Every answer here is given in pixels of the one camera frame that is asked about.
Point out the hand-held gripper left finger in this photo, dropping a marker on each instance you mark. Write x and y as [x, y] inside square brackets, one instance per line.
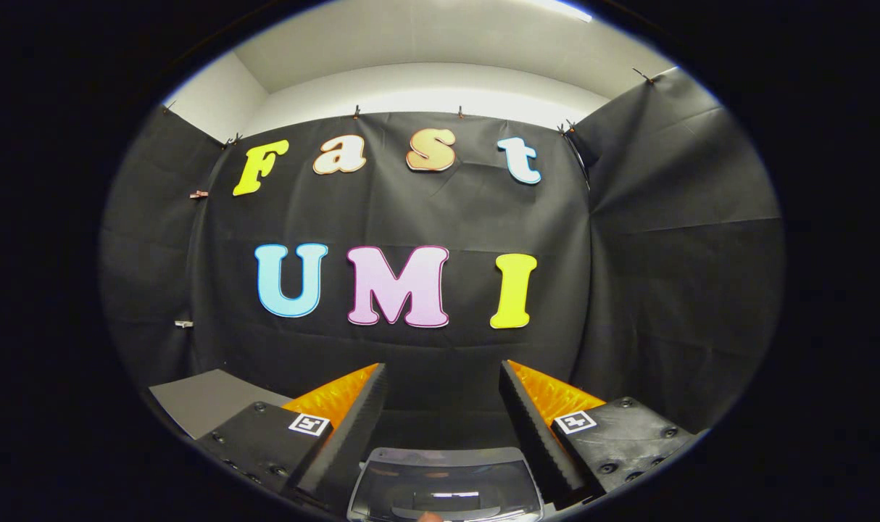
[353, 442]

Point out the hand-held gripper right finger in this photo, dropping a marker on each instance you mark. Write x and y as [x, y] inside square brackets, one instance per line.
[534, 435]

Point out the grey washing machine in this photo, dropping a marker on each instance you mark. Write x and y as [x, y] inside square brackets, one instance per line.
[447, 431]

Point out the black backdrop cloth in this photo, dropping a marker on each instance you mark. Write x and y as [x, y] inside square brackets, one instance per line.
[425, 217]

